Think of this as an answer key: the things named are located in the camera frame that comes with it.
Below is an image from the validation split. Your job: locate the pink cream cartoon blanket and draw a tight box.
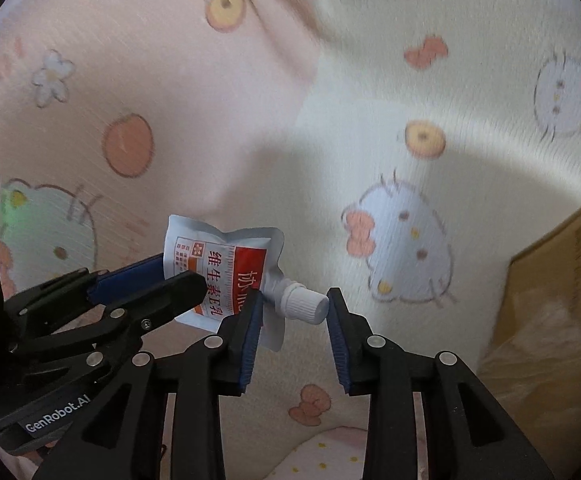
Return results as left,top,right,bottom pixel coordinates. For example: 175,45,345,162
0,0,581,480

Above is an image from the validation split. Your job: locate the brown cardboard box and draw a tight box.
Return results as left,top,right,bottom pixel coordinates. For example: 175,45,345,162
478,208,581,479

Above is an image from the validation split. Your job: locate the white red spout pouch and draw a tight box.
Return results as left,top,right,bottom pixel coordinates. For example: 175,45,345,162
162,214,329,351

